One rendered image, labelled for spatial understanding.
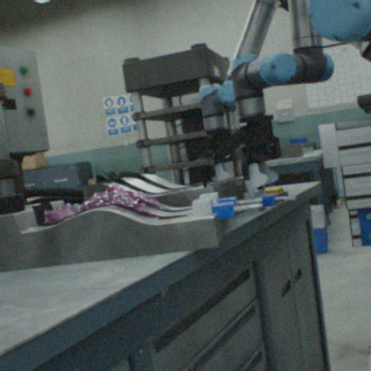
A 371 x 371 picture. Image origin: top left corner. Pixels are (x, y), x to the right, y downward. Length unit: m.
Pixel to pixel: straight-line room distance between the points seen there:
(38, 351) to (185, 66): 4.90
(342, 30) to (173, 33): 7.34
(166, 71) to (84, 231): 4.53
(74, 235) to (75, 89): 7.91
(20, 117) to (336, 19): 1.31
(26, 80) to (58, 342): 1.55
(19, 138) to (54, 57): 7.15
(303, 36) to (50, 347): 0.98
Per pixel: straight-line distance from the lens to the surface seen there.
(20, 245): 1.08
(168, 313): 0.99
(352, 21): 1.04
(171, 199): 1.31
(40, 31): 9.33
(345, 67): 7.85
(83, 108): 8.81
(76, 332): 0.69
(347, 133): 1.13
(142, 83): 5.56
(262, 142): 1.34
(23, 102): 2.07
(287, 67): 1.28
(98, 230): 1.01
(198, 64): 5.39
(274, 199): 1.37
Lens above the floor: 0.97
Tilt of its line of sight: 3 degrees down
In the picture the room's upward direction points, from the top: 8 degrees counter-clockwise
